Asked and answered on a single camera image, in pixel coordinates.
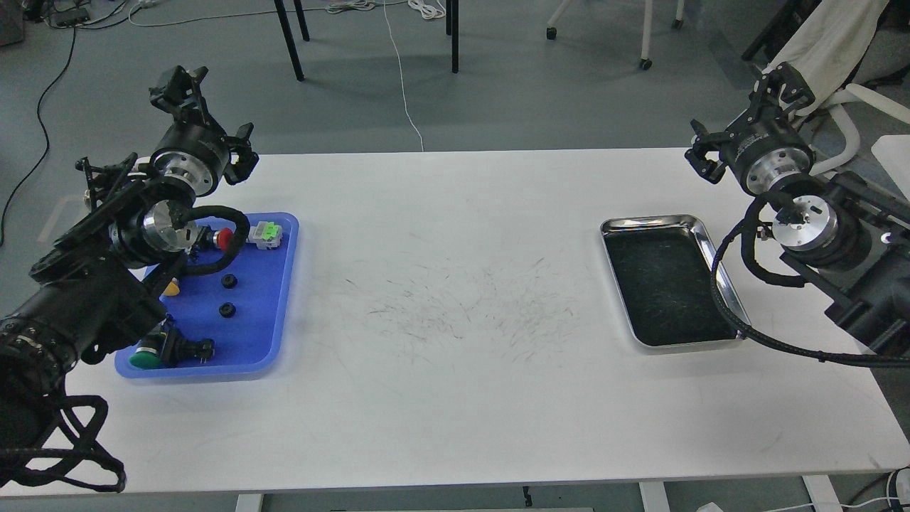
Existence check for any black table leg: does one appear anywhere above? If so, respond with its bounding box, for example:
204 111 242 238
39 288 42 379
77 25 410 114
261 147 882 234
444 0 459 74
273 0 310 83

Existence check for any green push button switch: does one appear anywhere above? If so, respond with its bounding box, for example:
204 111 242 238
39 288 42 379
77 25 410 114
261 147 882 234
128 317 215 370

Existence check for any silver metal tray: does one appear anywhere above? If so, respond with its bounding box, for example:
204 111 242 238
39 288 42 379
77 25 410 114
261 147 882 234
600 214 748 353

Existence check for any white rolling stand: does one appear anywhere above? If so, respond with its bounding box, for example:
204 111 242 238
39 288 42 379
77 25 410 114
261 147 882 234
545 1 687 71

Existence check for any yellow push button switch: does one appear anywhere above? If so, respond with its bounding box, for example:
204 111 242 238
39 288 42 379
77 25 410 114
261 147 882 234
161 278 180 297

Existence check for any black floor cable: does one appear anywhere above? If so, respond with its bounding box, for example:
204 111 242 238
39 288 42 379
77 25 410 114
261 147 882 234
0 0 136 247

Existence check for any black table leg left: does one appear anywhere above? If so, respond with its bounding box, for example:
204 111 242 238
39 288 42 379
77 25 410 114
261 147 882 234
273 0 310 83

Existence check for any grey green connector block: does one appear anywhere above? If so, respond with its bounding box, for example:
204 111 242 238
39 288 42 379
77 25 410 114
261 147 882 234
246 220 284 250

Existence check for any blue plastic tray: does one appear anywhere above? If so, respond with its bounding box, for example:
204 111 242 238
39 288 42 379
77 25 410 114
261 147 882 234
114 213 299 381

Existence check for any small black gear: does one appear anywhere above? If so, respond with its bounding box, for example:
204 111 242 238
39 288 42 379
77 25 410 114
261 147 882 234
220 273 238 289
218 302 237 319

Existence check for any beige cloth on chair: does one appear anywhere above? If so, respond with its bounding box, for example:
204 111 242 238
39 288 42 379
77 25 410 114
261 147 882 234
764 1 888 116

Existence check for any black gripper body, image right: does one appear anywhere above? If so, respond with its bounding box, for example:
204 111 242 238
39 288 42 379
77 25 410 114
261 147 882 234
685 117 815 196

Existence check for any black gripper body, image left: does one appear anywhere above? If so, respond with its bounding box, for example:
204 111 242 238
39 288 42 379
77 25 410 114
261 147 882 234
149 123 259 197

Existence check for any black table leg right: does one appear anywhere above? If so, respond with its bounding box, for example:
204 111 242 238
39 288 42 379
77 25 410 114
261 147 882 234
444 0 459 74

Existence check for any red push button switch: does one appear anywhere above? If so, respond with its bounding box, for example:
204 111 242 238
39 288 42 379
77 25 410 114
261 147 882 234
193 225 234 252

